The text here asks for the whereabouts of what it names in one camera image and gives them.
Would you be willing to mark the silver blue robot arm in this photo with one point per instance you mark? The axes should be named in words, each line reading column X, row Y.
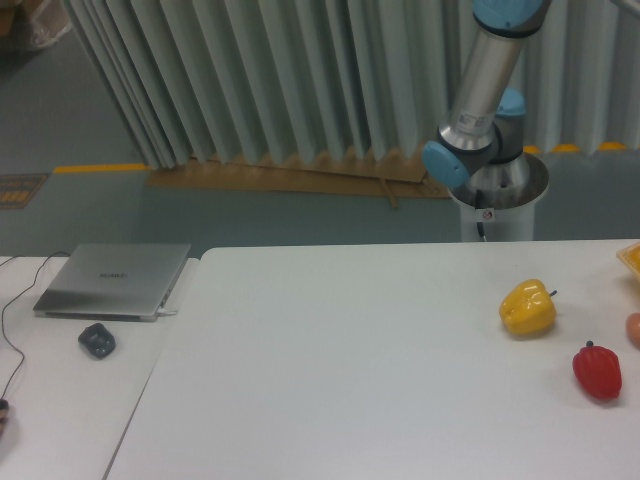
column 482, row 95

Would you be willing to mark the brown cardboard sheet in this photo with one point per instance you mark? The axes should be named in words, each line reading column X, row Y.
column 395, row 177

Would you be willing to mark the white laptop plug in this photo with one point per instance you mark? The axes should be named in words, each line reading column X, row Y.
column 166, row 313

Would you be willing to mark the pale green folding curtain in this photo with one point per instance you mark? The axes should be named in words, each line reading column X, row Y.
column 272, row 79

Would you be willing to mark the silver closed laptop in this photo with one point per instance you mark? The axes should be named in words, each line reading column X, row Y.
column 115, row 281

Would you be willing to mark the yellow bell pepper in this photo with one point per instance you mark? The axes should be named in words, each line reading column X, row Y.
column 528, row 309

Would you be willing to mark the red bell pepper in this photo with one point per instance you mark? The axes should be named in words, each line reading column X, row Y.
column 598, row 372

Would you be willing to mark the yellow tray corner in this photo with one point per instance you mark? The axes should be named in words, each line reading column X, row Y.
column 630, row 257

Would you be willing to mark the orange round fruit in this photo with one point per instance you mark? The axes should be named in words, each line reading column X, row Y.
column 632, row 328

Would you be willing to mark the dark object at edge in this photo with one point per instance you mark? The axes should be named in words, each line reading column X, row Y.
column 4, row 415

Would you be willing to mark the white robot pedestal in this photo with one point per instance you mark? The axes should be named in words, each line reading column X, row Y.
column 504, row 214

